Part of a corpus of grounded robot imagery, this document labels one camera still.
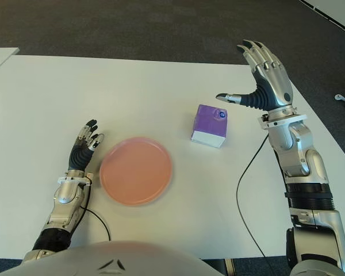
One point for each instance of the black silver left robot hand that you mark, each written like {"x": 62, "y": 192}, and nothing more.
{"x": 80, "y": 156}

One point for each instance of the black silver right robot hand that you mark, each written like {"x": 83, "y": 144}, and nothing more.
{"x": 271, "y": 86}

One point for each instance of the purple white tissue pack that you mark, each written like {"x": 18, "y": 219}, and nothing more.
{"x": 207, "y": 120}

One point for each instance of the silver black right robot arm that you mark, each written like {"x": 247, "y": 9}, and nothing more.
{"x": 299, "y": 155}

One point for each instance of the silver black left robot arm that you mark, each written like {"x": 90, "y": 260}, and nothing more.
{"x": 66, "y": 194}

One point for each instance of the round pink plate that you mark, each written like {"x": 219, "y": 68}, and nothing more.
{"x": 136, "y": 172}

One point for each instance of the small white controller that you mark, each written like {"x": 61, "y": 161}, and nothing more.
{"x": 340, "y": 97}

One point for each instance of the white panel with black edge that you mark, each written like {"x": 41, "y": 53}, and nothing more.
{"x": 342, "y": 10}

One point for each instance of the silver robot torso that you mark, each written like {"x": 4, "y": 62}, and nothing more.
{"x": 103, "y": 258}

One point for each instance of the white neighbouring table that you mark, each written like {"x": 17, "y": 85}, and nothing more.
{"x": 0, "y": 57}

